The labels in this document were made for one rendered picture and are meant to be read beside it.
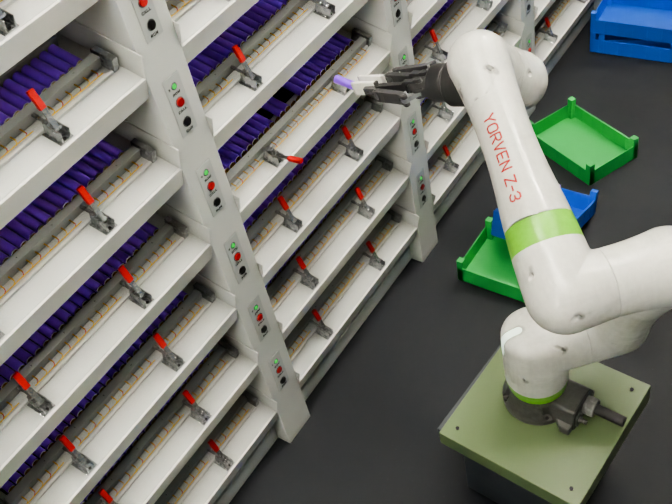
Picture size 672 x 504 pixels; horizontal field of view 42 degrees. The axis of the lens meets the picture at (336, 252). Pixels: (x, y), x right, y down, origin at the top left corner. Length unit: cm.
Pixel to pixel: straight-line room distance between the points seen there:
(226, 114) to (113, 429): 65
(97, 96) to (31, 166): 17
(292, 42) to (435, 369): 99
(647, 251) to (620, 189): 148
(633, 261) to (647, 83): 194
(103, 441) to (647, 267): 106
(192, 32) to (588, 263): 78
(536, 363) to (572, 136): 143
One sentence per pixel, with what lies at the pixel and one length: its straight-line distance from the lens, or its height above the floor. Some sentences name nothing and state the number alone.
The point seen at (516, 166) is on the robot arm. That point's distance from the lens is 142.
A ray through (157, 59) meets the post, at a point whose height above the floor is 117.
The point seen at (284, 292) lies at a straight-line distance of 216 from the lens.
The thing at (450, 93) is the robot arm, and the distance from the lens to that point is 169.
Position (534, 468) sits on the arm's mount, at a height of 32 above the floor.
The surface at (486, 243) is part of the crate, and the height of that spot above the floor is 0.
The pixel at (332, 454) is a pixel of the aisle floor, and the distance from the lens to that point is 231.
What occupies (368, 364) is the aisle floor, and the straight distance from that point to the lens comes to 245.
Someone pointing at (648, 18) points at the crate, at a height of 8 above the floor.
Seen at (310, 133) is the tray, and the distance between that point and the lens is 197.
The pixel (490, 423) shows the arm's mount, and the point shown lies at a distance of 193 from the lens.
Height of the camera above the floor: 195
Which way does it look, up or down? 45 degrees down
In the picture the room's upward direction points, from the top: 14 degrees counter-clockwise
